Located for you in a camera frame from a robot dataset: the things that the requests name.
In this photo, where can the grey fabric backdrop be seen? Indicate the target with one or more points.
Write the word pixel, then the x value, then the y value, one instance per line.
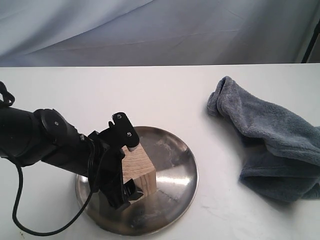
pixel 86 33

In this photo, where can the grey-blue fluffy towel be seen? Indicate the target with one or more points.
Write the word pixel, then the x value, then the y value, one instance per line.
pixel 287 167

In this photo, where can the round stainless steel plate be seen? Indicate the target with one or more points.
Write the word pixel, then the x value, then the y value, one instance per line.
pixel 176 176

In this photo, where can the black stand pole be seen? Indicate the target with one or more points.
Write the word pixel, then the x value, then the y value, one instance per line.
pixel 311 50

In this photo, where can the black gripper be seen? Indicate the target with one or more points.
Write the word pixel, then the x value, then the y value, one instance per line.
pixel 110 172

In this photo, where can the light wooden block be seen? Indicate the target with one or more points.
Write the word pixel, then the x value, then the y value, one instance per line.
pixel 137 166

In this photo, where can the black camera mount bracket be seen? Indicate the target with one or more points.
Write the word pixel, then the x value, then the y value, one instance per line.
pixel 122 133

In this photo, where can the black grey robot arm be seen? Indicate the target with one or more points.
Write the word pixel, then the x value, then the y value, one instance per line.
pixel 44 135

